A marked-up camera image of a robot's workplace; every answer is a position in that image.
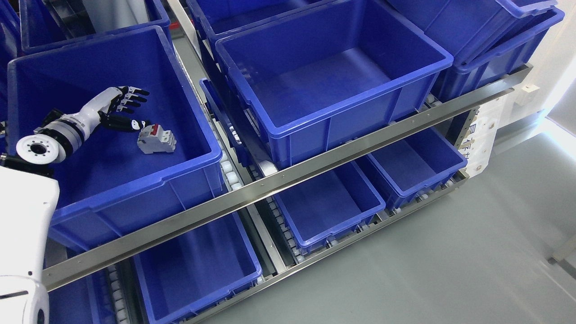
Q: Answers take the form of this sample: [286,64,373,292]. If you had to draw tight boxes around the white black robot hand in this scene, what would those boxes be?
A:
[62,86,150,138]

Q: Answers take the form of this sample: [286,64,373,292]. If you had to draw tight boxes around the grey circuit breaker red switches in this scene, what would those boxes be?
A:
[136,124,177,154]

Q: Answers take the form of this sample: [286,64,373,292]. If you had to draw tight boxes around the steel roller shelf rack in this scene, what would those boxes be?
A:
[40,0,534,324]

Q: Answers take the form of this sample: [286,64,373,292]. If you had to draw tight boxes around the large blue bin left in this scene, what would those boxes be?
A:
[7,25,226,252]

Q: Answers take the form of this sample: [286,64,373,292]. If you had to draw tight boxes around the large blue bin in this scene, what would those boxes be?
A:
[216,0,454,170]
[7,25,226,252]

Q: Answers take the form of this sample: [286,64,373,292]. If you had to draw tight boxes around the blue bin top left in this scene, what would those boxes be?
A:
[19,0,171,54]

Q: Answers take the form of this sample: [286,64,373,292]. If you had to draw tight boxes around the blue bin top centre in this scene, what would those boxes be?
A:
[187,0,329,48]

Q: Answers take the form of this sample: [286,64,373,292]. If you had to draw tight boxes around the blue bin lower left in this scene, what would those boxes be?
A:
[133,212,262,324]

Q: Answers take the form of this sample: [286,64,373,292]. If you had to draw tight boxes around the large blue bin centre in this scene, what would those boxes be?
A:
[216,0,454,170]

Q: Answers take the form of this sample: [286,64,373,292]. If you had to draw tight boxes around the blue bin lower middle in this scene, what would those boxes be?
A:
[273,162,386,256]

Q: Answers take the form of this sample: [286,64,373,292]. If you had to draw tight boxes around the blue bin lower right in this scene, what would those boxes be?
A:
[355,127,468,210]

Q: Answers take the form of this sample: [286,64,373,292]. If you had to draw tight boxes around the blue bin top right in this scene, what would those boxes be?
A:
[390,0,564,101]

